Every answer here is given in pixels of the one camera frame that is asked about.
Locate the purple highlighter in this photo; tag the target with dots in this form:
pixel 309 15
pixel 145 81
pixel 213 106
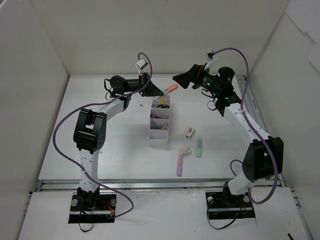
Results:
pixel 179 168

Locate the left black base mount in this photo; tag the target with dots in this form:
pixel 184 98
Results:
pixel 102 212

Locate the orange highlighter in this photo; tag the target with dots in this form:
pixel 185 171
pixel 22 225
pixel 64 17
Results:
pixel 170 89

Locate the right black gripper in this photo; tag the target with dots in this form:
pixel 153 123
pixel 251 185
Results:
pixel 198 76

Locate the yellow highlighter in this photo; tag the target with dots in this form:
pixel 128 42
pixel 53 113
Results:
pixel 161 100

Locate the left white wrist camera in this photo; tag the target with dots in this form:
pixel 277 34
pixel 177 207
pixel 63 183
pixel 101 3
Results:
pixel 141 64

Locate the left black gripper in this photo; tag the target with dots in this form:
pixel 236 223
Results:
pixel 145 84

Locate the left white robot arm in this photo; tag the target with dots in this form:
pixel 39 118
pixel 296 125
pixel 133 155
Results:
pixel 91 126

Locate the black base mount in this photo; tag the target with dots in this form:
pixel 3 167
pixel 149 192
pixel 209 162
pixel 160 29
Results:
pixel 238 207
pixel 102 212

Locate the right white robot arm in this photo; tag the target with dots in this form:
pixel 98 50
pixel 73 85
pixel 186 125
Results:
pixel 230 106

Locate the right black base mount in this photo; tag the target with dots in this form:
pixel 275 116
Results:
pixel 238 207

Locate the front aluminium rail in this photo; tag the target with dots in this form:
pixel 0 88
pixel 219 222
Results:
pixel 136 184

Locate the green highlighter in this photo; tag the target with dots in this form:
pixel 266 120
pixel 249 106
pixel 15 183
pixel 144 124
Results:
pixel 199 146

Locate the red pen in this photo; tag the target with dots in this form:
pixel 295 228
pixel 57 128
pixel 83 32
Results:
pixel 153 116

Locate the small white eraser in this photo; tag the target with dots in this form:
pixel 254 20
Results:
pixel 185 151

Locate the black handled scissors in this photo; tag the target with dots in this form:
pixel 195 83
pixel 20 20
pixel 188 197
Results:
pixel 163 106

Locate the white compartment organizer box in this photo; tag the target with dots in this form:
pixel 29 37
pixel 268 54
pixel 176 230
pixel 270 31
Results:
pixel 157 137

